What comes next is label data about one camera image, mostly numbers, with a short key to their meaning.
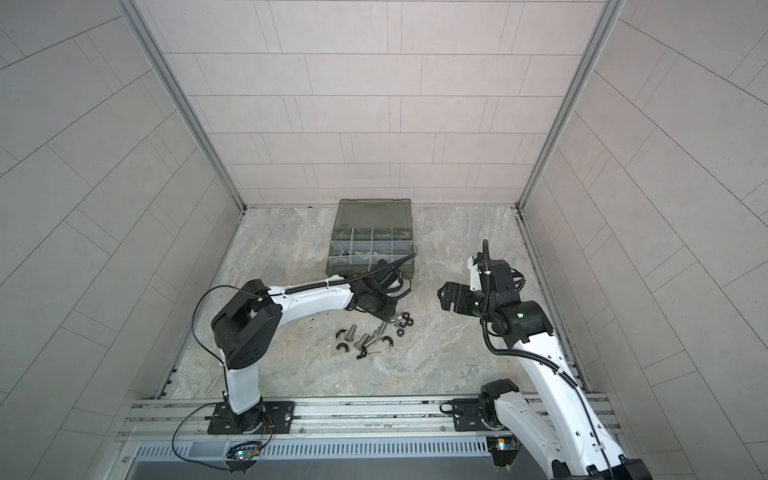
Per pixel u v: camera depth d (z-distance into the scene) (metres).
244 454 0.64
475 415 0.71
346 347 0.82
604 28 0.73
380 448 0.68
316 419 0.72
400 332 0.85
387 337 0.83
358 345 0.82
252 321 0.47
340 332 0.84
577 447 0.38
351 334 0.84
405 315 0.88
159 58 0.78
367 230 1.03
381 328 0.85
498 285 0.53
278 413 0.71
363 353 0.81
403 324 0.87
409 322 0.87
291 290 0.53
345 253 1.02
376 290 0.69
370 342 0.82
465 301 0.64
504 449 0.68
